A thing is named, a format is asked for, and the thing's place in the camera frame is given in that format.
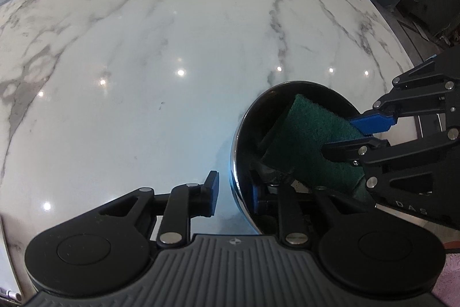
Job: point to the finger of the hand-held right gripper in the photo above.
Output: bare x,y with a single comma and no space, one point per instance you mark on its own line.
402,163
373,123

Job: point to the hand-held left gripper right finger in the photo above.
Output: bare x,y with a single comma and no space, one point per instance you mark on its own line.
256,197

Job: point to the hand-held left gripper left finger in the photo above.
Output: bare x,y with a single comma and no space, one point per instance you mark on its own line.
214,193

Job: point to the stainless steel bowl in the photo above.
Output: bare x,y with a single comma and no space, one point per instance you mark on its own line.
251,134

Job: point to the green scouring pad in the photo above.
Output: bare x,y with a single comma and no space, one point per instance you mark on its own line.
309,134

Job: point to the dark planter box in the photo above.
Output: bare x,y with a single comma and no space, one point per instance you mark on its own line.
436,8

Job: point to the pink fluffy mat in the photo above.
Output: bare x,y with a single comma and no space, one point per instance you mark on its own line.
451,285

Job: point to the white pen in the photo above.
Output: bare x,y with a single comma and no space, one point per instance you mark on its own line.
9,293

